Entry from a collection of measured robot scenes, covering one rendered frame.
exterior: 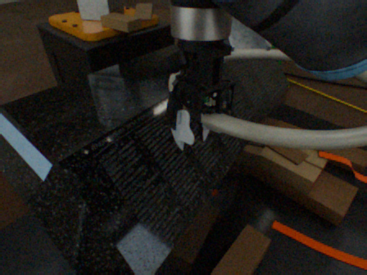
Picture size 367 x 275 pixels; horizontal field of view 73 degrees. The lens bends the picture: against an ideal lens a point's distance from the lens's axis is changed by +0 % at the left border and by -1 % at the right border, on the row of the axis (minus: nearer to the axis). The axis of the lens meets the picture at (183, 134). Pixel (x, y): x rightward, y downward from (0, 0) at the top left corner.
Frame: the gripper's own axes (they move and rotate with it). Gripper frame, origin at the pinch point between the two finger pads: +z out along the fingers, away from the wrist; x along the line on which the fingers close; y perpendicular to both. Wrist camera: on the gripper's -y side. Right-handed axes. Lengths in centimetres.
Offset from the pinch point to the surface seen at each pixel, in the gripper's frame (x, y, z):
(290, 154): 84, -23, 58
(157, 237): -10.2, 1.6, 23.9
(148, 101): 2.2, -23.6, 2.4
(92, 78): -6.4, -46.1, 1.3
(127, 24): 26, -91, -5
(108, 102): -7.2, -29.3, 2.5
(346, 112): 191, -42, 73
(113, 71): 1.3, -47.5, 0.9
